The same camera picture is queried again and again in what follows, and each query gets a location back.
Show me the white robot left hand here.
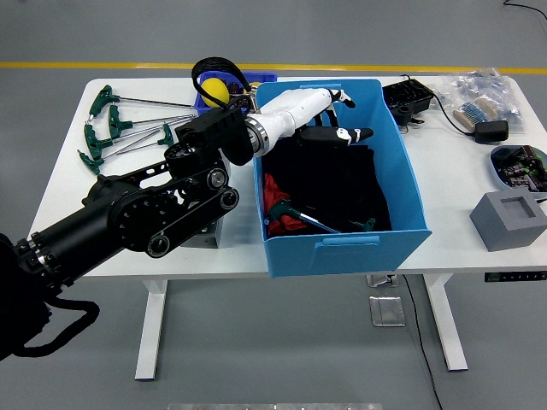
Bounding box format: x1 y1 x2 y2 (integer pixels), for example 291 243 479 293
256 87 374 147

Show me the large green T-handle wrench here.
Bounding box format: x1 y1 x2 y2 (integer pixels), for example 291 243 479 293
263 200 343 234

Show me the metal tool stand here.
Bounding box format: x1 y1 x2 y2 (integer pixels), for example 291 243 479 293
181 212 224 249

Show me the light blue folding box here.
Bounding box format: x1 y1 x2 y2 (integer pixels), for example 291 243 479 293
252 78 433 278

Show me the dark blue plastic bin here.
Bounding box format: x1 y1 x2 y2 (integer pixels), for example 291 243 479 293
194 70 279 117

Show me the yellow lemon-shaped ball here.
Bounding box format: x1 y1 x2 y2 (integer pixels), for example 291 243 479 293
201 78 232 108

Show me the black cloth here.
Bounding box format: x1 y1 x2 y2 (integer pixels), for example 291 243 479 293
261 131 394 234

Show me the black plastic tray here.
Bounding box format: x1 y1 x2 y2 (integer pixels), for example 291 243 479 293
383 79 437 127

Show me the red cloth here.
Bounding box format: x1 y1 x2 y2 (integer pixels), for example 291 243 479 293
263 172 309 237

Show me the beige resistor strip bundle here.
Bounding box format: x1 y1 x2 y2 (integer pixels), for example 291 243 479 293
453 97 499 132

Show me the clear plastic parts bag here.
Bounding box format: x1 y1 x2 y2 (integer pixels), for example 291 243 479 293
435 67 526 133

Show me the black power adapter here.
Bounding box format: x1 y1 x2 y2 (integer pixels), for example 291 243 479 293
474 120 511 145

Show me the light blue oval dish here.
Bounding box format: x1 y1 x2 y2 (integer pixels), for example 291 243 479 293
489 144 547 196

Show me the metal floor plate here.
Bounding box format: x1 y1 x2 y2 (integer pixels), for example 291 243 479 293
368 295 406 328

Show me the electronic parts pile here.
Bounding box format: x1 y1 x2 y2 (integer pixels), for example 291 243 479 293
491 145 547 191

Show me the grey foam block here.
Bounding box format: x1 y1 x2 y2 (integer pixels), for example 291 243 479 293
469 190 547 252

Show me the white table leg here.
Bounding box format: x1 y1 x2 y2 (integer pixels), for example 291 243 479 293
134 279 168 381
422 274 469 372

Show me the black table control panel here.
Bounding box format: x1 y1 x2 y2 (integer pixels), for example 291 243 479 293
485 271 547 284

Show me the black adapter cord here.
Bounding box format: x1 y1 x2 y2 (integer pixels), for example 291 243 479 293
400 74 479 138

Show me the metal floor bracket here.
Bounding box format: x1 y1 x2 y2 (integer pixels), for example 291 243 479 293
366 274 399 288

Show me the black floor cable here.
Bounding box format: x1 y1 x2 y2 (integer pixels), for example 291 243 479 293
401 275 444 410
502 0 547 21

